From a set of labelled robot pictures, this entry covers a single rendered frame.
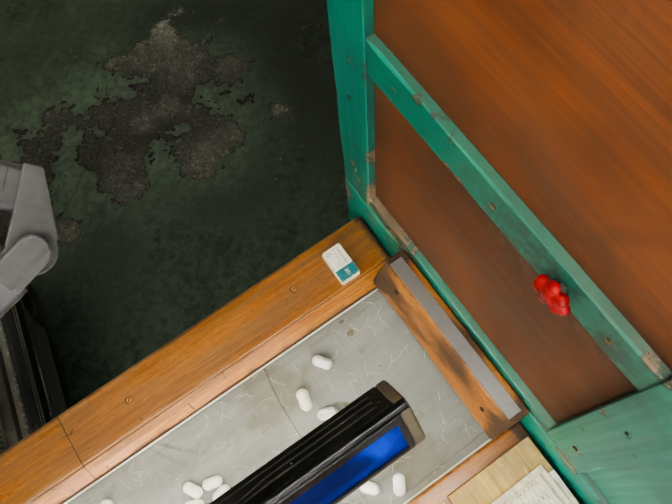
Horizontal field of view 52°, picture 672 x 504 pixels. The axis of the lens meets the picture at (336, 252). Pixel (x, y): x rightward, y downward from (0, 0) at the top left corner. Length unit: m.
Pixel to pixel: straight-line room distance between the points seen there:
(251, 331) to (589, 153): 0.73
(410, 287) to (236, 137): 1.23
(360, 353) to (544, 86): 0.70
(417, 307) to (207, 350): 0.35
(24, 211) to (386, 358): 0.59
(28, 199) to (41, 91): 1.60
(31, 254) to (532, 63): 0.59
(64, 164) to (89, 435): 1.26
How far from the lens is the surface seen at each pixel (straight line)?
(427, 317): 1.03
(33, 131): 2.39
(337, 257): 1.13
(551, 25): 0.48
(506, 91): 0.57
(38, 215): 0.87
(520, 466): 1.10
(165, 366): 1.16
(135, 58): 2.41
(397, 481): 1.09
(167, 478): 1.16
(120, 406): 1.17
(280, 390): 1.13
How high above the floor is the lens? 1.85
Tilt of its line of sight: 70 degrees down
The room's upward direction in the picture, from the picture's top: 10 degrees counter-clockwise
